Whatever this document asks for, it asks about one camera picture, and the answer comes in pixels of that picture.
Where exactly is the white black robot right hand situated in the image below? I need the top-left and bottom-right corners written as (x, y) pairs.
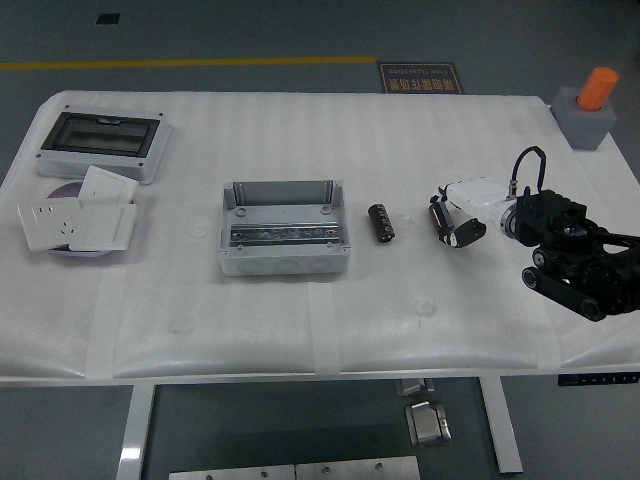
top-left (427, 175), bottom-right (510, 250)

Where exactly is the open grey junction box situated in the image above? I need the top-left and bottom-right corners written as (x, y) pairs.
top-left (216, 179), bottom-right (351, 277)

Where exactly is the grey distribution box dark cover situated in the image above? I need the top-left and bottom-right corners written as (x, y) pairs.
top-left (35, 103), bottom-right (174, 186)

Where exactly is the black floor sign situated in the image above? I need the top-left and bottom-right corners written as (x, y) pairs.
top-left (377, 62), bottom-right (467, 95)

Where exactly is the grey block holder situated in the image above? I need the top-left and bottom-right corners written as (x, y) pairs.
top-left (550, 86), bottom-right (618, 151)

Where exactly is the orange cylinder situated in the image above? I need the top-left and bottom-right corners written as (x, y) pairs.
top-left (577, 66), bottom-right (620, 112)

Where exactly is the white foam mat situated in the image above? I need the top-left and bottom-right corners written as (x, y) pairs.
top-left (0, 89), bottom-right (640, 380)

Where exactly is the black table control panel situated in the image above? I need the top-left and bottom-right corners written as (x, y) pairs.
top-left (557, 372), bottom-right (640, 387)

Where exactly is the white table leg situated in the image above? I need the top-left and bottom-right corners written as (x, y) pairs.
top-left (478, 376), bottom-right (524, 475)
top-left (116, 383), bottom-right (157, 480)

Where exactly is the silver metal foot block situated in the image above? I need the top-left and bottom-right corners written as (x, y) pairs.
top-left (404, 399), bottom-right (454, 447)

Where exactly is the purple round plate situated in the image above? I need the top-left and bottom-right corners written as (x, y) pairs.
top-left (44, 182), bottom-right (119, 259)

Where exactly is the metal mounting rail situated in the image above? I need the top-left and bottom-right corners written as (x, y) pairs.
top-left (228, 220), bottom-right (342, 247)

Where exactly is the small silver metal bracket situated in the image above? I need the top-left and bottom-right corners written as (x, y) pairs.
top-left (394, 378), bottom-right (436, 397)

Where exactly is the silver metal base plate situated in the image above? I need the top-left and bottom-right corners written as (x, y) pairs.
top-left (294, 455), bottom-right (422, 480)
top-left (168, 464), bottom-right (297, 480)

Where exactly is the white wall switch panel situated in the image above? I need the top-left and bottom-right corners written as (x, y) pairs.
top-left (78, 165), bottom-right (140, 205)
top-left (68, 202), bottom-right (138, 252)

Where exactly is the white wall socket panel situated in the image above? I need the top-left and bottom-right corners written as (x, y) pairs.
top-left (16, 198), bottom-right (87, 253)

